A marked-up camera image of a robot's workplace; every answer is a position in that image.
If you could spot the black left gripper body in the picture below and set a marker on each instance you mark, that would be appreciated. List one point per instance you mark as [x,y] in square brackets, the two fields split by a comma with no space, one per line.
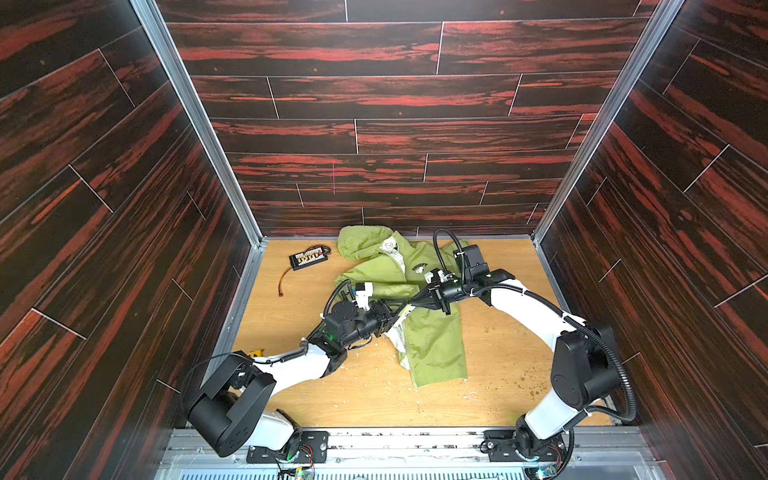
[384,313]

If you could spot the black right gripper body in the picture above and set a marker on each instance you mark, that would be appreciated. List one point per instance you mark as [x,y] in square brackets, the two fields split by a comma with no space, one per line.
[444,291]

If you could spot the green jacket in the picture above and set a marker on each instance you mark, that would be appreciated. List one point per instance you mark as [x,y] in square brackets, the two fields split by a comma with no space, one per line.
[429,343]

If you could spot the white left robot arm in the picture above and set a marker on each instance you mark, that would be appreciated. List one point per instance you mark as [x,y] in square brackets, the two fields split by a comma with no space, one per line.
[229,409]

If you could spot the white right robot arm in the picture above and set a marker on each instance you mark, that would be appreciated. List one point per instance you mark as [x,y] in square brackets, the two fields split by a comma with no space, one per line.
[586,377]

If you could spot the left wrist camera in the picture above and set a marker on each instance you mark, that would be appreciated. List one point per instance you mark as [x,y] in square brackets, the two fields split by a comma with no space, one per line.
[341,320]

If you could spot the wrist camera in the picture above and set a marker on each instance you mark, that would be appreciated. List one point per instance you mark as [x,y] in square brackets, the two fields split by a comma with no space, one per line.
[473,264]
[341,320]

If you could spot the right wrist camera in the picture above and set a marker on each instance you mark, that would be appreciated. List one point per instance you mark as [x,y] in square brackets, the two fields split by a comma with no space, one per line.
[473,264]

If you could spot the black battery pack with wires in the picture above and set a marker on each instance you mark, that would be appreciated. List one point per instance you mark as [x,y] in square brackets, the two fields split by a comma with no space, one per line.
[309,257]

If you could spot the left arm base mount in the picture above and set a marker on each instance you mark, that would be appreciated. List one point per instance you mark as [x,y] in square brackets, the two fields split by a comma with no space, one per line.
[294,447]

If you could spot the aluminium front rail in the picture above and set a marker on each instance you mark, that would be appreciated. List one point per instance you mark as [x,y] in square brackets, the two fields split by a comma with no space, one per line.
[416,453]

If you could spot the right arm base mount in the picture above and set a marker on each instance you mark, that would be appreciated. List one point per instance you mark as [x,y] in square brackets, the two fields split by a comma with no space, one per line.
[522,447]

